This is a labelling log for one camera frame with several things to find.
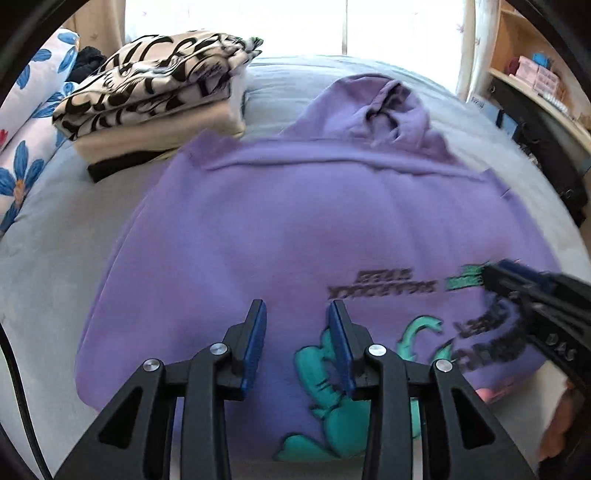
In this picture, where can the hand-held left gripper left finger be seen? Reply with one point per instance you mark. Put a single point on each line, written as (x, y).
(256, 346)

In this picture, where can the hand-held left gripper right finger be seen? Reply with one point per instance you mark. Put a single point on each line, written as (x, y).
(339, 350)

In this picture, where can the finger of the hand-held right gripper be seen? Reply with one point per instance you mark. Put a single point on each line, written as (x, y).
(508, 288)
(521, 270)

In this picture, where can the purple zip hoodie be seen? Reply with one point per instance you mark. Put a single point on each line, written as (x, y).
(277, 221)

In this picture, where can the person's right hand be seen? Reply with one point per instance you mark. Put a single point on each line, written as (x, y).
(556, 429)

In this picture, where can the white cardboard box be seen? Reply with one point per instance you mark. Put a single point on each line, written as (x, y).
(478, 102)

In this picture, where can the pink storage drawers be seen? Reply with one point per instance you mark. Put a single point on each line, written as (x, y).
(531, 74)

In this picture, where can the bed with blue-grey cover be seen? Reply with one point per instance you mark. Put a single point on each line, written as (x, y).
(69, 258)

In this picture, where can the beige curtain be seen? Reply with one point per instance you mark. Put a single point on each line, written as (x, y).
(101, 18)
(473, 46)

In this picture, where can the wooden shelf unit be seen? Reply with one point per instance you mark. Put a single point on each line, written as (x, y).
(517, 37)

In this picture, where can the cream folded garment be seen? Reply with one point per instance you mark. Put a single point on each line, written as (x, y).
(157, 134)

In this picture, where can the black white printed folded garment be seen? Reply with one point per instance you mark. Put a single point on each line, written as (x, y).
(152, 87)

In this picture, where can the blue floral rolled quilt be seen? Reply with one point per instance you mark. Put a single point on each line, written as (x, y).
(27, 152)

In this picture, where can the dark cloth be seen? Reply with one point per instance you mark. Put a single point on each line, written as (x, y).
(87, 60)

